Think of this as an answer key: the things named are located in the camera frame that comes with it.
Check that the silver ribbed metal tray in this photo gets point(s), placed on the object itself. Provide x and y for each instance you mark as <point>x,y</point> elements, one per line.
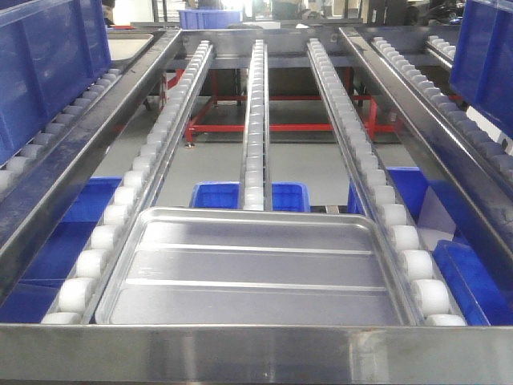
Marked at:
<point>231,267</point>

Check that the grey tray far left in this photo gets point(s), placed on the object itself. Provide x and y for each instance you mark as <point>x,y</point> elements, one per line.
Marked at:
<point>124,46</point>

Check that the middle white roller track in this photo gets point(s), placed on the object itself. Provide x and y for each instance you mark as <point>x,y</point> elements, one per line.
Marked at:
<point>255,192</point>

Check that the blue bin below centre right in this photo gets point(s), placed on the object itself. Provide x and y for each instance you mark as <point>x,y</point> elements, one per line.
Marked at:
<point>290,196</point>

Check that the blue bin below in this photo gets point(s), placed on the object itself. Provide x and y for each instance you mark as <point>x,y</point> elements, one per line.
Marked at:
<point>290,196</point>
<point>215,195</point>
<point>411,185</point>
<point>36,290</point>

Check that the blue bin below centre left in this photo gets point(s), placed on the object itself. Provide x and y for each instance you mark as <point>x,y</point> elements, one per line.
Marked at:
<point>215,195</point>

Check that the distant blue bin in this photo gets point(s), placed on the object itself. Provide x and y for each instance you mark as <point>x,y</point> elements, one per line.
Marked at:
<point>208,19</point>

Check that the blue bin lower right corner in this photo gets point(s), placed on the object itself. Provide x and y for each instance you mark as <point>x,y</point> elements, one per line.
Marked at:
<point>477,295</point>

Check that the far left roller track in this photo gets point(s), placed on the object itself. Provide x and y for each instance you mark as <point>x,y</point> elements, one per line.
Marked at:
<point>16,167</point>

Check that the far right roller track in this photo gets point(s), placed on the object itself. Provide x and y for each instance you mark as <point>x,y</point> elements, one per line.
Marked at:
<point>479,139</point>

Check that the large blue bin left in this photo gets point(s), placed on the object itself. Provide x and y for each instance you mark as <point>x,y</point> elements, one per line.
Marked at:
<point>51,52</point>

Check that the large blue bin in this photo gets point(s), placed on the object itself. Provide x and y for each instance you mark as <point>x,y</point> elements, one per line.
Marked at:
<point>482,68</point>
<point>51,52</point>

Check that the large blue bin right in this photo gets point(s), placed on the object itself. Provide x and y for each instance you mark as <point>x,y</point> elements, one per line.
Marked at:
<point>482,68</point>

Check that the red metal cart frame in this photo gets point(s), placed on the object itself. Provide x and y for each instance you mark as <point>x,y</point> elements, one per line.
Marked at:
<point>295,107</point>

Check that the right steel divider rail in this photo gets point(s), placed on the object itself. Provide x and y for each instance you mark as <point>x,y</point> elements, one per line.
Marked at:
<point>473,191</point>

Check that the steel divider rail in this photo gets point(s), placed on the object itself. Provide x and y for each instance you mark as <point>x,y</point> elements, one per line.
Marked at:
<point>37,203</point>
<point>473,191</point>

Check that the left steel divider rail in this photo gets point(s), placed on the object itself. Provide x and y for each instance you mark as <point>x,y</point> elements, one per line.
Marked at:
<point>37,203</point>

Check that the steel front shelf rail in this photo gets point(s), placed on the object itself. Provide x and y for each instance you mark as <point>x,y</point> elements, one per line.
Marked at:
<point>257,354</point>

